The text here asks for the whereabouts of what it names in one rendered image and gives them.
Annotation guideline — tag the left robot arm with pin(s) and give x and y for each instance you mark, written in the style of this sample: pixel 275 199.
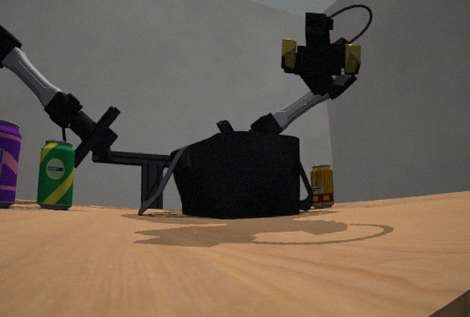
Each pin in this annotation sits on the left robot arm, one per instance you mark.
pixel 277 122

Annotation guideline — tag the green and yellow drink can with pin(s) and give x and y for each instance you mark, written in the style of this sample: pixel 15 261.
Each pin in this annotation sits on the green and yellow drink can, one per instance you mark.
pixel 55 185

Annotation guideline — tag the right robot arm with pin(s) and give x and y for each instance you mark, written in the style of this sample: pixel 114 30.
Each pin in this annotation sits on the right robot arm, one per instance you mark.
pixel 58 105

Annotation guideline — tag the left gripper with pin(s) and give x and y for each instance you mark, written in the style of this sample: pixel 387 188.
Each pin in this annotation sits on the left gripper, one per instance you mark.
pixel 320 62

